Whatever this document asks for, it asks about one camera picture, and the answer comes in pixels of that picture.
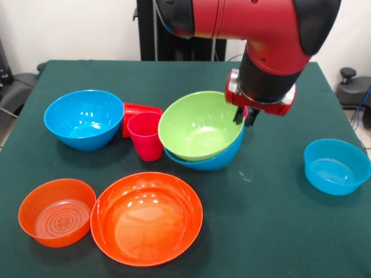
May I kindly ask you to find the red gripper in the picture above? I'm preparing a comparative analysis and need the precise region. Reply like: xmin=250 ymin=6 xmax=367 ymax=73
xmin=224 ymin=68 xmax=297 ymax=127

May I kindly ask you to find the green plastic bowl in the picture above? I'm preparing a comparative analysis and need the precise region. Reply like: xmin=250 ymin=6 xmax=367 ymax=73
xmin=157 ymin=91 xmax=246 ymax=162

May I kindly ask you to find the large blue plastic bowl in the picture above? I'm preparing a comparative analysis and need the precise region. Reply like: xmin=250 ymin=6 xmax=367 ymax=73
xmin=163 ymin=124 xmax=246 ymax=171
xmin=43 ymin=89 xmax=125 ymax=152

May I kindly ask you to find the pink plastic cup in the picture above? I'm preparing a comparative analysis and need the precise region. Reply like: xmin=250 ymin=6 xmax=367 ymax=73
xmin=127 ymin=112 xmax=165 ymax=162

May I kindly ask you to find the small blue flat-bottomed bowl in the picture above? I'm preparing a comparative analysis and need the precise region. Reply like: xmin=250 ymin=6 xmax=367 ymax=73
xmin=304 ymin=138 xmax=371 ymax=196

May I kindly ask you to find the red plastic cup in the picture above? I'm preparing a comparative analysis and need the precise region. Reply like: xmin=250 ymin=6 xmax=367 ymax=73
xmin=122 ymin=102 xmax=163 ymax=139

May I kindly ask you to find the large orange plastic bowl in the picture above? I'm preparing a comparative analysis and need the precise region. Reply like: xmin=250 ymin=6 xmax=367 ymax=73
xmin=90 ymin=171 xmax=204 ymax=268

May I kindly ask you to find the black stand base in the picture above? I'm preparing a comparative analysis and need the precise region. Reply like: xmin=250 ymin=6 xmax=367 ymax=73
xmin=0 ymin=72 xmax=38 ymax=112
xmin=336 ymin=67 xmax=371 ymax=109

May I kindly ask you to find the dark green tablecloth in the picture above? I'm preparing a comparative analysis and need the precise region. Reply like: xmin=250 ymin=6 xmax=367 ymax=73
xmin=0 ymin=59 xmax=371 ymax=278

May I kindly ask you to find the small orange flat-bottomed bowl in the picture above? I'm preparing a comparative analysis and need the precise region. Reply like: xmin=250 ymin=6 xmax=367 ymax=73
xmin=18 ymin=178 xmax=97 ymax=248

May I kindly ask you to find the blue cable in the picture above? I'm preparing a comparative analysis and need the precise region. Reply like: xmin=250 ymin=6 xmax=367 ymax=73
xmin=351 ymin=86 xmax=371 ymax=129

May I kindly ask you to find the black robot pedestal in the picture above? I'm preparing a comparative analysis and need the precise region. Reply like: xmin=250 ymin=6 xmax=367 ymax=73
xmin=133 ymin=0 xmax=232 ymax=62

